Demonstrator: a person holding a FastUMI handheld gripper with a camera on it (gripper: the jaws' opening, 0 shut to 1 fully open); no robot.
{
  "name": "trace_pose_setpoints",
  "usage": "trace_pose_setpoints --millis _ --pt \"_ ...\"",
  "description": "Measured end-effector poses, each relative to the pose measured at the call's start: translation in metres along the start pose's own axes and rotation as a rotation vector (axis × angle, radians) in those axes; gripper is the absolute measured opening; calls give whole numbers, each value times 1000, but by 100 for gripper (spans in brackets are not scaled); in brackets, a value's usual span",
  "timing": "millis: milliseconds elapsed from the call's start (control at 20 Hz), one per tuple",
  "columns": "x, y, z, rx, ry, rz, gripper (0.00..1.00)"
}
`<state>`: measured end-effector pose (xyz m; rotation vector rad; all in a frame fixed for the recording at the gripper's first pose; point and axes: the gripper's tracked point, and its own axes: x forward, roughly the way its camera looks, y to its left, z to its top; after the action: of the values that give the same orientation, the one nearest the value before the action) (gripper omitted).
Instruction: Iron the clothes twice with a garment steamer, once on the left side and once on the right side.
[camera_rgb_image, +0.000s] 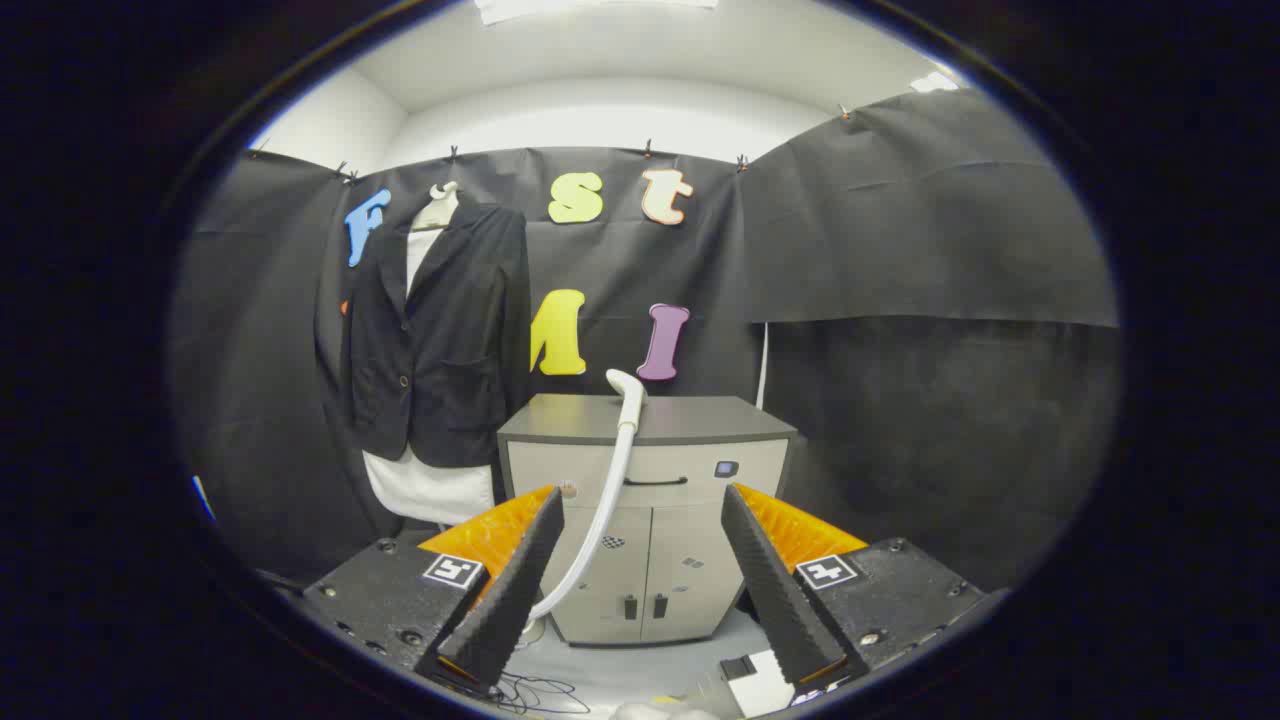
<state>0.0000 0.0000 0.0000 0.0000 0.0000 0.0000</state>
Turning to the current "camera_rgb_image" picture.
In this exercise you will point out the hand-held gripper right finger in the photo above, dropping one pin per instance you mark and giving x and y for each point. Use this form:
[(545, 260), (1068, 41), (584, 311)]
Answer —
[(780, 600)]

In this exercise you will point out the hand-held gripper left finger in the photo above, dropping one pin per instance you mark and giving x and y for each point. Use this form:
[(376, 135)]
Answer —
[(510, 600)]

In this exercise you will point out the white garment steamer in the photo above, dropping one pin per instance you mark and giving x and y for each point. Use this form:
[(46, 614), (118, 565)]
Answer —
[(618, 470)]

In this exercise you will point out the black button jacket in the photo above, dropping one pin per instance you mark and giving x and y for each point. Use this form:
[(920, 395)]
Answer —
[(450, 340)]

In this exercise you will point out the white floor box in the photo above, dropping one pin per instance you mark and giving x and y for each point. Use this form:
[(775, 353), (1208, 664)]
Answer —
[(768, 690)]

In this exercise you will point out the grey cabinet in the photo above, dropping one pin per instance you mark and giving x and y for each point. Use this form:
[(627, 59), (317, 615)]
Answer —
[(660, 540)]

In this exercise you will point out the black backdrop cloth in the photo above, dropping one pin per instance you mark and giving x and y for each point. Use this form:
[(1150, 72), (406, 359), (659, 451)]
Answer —
[(900, 250)]

